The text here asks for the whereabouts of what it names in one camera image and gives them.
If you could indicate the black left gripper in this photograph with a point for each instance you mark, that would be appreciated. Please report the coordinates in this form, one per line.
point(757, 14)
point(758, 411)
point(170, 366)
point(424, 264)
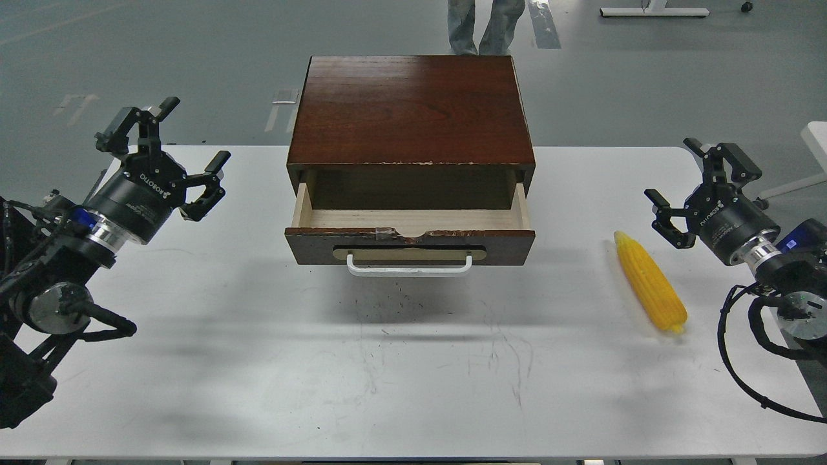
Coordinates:
point(149, 184)

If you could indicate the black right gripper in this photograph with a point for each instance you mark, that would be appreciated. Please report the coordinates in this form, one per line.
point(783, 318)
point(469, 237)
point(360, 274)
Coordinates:
point(716, 211)

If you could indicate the yellow corn cob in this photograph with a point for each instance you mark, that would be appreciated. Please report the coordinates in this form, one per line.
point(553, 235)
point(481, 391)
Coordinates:
point(653, 290)

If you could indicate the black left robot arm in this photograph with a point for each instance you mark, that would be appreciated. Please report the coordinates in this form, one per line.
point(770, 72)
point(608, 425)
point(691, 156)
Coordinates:
point(50, 252)

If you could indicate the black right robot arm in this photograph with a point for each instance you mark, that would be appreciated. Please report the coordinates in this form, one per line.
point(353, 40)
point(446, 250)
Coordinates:
point(794, 271)

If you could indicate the white table base background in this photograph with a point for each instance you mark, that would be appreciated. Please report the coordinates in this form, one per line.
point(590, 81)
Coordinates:
point(654, 9)

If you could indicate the dark wooden cabinet box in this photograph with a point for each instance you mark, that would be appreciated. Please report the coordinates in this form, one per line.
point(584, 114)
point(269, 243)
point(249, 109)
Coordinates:
point(459, 111)

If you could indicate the wooden drawer with white handle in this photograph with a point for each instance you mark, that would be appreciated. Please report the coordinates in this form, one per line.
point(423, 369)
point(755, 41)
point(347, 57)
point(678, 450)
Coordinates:
point(415, 243)

